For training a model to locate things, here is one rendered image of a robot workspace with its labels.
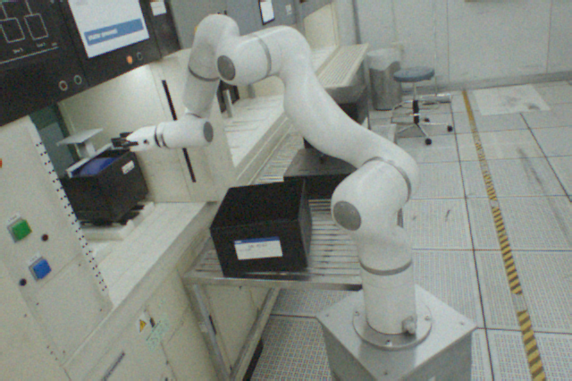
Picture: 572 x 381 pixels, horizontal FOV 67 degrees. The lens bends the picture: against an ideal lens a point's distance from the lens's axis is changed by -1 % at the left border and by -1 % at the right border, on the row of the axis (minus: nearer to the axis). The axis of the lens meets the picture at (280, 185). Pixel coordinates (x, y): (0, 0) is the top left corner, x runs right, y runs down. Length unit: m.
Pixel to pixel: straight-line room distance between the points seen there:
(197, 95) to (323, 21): 3.22
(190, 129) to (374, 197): 0.66
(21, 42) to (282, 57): 0.55
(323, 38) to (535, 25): 2.33
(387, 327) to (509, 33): 4.69
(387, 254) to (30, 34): 0.89
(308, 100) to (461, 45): 4.61
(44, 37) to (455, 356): 1.18
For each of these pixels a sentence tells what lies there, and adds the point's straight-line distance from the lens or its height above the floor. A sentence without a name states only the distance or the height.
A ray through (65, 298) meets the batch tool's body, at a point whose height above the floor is 1.00.
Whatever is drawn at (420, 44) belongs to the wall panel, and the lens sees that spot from 5.44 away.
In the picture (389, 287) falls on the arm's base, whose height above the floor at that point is 0.91.
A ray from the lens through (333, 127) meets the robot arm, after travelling 0.91.
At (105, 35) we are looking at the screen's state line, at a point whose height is 1.51.
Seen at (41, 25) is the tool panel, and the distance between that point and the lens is 1.14.
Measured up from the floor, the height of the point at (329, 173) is 0.86.
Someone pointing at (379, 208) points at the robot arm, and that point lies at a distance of 0.84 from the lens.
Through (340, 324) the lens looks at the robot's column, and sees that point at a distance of 1.15.
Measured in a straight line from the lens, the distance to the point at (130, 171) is 1.61.
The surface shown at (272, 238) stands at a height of 0.88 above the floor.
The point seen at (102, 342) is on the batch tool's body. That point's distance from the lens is 1.24.
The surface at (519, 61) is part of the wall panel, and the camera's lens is 5.59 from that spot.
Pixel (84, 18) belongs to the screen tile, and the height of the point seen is 1.56.
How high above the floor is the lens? 1.56
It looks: 25 degrees down
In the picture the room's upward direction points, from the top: 12 degrees counter-clockwise
